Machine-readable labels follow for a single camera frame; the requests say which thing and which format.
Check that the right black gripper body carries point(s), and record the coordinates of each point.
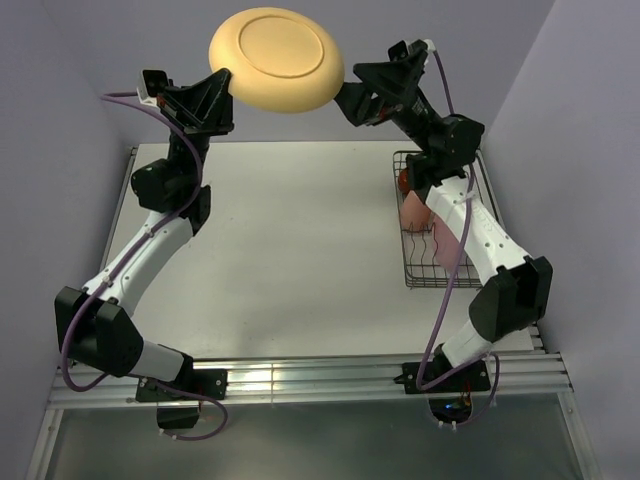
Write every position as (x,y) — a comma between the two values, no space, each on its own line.
(414,118)

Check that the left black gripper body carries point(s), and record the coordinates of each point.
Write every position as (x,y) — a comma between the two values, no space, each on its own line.
(190,127)

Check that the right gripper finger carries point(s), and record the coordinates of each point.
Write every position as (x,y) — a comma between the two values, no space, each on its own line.
(357,103)
(393,81)

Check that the orange plastic plate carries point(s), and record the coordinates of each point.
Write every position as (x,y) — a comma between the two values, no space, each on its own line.
(280,61)

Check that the orange black mug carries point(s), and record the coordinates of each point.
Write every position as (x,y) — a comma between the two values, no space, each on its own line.
(403,181)

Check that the salmon plastic cup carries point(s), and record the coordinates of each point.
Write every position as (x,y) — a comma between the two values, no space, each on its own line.
(415,216)

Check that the pink plastic plate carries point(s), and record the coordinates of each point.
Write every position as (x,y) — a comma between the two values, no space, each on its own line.
(446,246)

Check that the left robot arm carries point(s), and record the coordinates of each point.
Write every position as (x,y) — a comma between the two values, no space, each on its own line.
(95,322)

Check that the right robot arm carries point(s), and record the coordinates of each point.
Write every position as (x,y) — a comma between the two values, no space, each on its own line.
(515,286)

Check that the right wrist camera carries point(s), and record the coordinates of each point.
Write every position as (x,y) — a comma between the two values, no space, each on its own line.
(403,49)

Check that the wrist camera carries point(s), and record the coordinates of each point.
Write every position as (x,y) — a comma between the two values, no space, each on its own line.
(403,49)
(151,84)

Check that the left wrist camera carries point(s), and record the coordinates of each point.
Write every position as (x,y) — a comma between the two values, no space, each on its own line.
(151,84)

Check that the black wire dish rack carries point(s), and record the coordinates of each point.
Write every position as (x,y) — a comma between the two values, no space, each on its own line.
(426,258)

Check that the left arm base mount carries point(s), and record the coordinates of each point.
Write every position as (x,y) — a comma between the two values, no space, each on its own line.
(180,404)

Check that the aluminium table rail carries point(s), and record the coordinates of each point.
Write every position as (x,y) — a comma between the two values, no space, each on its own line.
(324,379)

